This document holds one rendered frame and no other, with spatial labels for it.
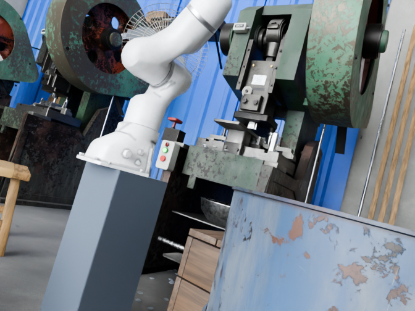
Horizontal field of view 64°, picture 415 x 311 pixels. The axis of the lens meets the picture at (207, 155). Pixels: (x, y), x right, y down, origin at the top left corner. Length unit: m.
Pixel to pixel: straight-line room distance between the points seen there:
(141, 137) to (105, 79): 1.72
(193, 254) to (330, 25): 0.98
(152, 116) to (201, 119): 2.27
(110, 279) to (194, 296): 0.24
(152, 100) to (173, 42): 0.18
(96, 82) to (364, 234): 2.45
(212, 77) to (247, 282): 3.10
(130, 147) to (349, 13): 0.94
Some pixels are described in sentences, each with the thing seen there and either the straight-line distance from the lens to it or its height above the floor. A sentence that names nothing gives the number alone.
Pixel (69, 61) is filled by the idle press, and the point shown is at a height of 1.03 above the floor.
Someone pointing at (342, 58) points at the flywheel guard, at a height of 1.08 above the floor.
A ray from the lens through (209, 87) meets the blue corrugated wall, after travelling 3.33.
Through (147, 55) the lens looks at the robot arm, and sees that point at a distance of 0.98.
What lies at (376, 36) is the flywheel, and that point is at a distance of 1.73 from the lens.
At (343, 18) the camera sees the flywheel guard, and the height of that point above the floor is 1.21.
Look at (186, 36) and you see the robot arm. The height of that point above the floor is 0.86.
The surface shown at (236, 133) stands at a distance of 1.58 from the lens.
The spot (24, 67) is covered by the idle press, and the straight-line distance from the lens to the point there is 4.33.
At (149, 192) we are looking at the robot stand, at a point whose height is 0.41.
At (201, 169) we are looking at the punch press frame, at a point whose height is 0.54.
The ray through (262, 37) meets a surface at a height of 1.32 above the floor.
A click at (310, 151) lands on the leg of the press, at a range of 1.90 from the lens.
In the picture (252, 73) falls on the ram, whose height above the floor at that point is 1.10.
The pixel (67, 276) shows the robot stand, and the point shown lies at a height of 0.13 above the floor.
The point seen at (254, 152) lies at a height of 0.68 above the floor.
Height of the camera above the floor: 0.47
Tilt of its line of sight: 5 degrees up
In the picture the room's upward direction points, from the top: 16 degrees clockwise
